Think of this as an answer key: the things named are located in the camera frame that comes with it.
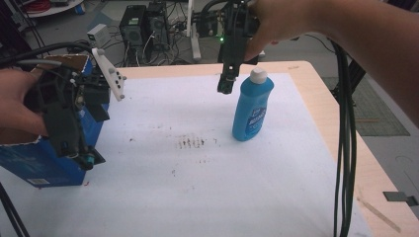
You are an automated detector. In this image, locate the red cable coil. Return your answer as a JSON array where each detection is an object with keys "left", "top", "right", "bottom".
[{"left": 23, "top": 0, "right": 52, "bottom": 14}]

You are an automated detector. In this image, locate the grey cable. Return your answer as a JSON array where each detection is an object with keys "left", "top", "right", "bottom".
[{"left": 16, "top": 58, "right": 63, "bottom": 67}]

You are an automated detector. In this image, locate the person's left hand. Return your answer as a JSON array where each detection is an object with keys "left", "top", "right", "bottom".
[{"left": 0, "top": 68, "right": 48, "bottom": 136}]

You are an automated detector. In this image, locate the black computer tower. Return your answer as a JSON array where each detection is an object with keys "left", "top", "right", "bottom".
[
  {"left": 119, "top": 4, "right": 147, "bottom": 47},
  {"left": 146, "top": 1, "right": 171, "bottom": 52}
]

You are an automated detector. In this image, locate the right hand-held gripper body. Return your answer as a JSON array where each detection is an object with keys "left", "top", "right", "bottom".
[{"left": 217, "top": 0, "right": 261, "bottom": 77}]

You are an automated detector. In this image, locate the white table mat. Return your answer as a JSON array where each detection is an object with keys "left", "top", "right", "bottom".
[{"left": 0, "top": 72, "right": 374, "bottom": 237}]

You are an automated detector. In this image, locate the person's right hand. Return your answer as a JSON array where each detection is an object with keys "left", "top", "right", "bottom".
[{"left": 243, "top": 0, "right": 330, "bottom": 62}]

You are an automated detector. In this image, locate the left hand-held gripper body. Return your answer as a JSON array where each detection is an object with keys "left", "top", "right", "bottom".
[{"left": 24, "top": 47, "right": 127, "bottom": 158}]

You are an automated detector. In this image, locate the small white device box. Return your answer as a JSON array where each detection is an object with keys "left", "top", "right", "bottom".
[{"left": 87, "top": 23, "right": 110, "bottom": 48}]

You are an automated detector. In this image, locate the white round table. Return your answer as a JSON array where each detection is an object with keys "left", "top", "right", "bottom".
[{"left": 19, "top": 0, "right": 85, "bottom": 19}]

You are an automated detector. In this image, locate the black metal frame stand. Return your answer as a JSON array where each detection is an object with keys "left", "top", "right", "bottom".
[{"left": 330, "top": 58, "right": 368, "bottom": 104}]

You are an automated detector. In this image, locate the blue cardboard box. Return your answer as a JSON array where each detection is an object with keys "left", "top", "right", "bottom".
[{"left": 0, "top": 53, "right": 112, "bottom": 189}]

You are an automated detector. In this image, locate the blue bottle with white cap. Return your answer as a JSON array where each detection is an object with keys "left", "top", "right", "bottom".
[{"left": 231, "top": 67, "right": 275, "bottom": 142}]

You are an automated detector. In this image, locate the white desk leg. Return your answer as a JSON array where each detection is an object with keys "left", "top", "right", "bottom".
[{"left": 186, "top": 0, "right": 203, "bottom": 62}]

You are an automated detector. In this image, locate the grey floor mat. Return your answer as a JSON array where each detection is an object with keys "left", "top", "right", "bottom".
[{"left": 322, "top": 77, "right": 411, "bottom": 137}]

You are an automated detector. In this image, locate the clear tape strip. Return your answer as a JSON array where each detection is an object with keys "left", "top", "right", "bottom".
[{"left": 357, "top": 197, "right": 402, "bottom": 233}]

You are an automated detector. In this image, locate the grey tape piece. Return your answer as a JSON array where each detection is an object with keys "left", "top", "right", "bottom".
[{"left": 382, "top": 191, "right": 419, "bottom": 207}]

